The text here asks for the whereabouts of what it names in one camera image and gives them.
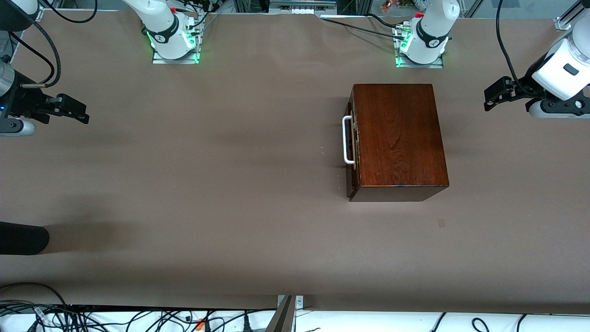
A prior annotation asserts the wooden drawer with dark face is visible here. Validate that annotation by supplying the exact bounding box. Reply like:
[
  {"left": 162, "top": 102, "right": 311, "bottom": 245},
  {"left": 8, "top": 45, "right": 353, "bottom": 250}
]
[{"left": 347, "top": 90, "right": 359, "bottom": 185}]

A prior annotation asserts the white metal drawer handle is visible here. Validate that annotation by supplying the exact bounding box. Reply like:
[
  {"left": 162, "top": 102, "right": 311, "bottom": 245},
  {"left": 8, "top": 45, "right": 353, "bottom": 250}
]
[{"left": 342, "top": 115, "right": 356, "bottom": 165}]

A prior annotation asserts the dark brown wooden cabinet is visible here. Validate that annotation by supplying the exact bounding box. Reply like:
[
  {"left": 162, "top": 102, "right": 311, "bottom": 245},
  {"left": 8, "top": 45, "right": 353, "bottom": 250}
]
[{"left": 346, "top": 83, "right": 450, "bottom": 202}]

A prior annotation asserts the black cylindrical object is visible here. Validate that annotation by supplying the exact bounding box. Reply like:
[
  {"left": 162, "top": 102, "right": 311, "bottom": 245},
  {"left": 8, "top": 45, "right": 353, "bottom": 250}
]
[{"left": 0, "top": 221, "right": 50, "bottom": 255}]

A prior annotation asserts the silver power strip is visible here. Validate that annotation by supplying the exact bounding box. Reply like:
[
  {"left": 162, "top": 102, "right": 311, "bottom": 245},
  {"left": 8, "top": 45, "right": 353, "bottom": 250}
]
[{"left": 269, "top": 0, "right": 338, "bottom": 15}]

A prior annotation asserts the dark metal bar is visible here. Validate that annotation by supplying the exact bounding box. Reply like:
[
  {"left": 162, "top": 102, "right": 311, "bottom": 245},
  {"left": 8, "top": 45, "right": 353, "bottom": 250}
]
[{"left": 266, "top": 296, "right": 296, "bottom": 332}]

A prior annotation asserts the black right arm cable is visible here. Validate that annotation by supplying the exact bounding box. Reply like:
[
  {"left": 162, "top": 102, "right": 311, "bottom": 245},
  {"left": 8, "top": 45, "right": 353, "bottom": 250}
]
[{"left": 21, "top": 12, "right": 63, "bottom": 88}]

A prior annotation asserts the aluminium frame profile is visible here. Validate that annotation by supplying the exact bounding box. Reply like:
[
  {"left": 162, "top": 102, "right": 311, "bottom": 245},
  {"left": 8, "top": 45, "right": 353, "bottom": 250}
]
[{"left": 555, "top": 4, "right": 579, "bottom": 31}]

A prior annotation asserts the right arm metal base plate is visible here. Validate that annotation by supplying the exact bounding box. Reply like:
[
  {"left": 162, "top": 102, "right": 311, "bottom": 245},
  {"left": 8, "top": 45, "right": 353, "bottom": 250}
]
[{"left": 152, "top": 12, "right": 201, "bottom": 65}]

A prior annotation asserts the long black power cable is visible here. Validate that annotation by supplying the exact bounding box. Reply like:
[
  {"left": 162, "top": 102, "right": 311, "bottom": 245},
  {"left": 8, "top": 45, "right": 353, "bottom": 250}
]
[{"left": 320, "top": 15, "right": 407, "bottom": 40}]

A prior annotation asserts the tangled black cable bundle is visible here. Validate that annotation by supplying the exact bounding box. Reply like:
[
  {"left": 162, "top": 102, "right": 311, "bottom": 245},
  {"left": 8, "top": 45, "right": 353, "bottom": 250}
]
[{"left": 0, "top": 282, "right": 277, "bottom": 332}]

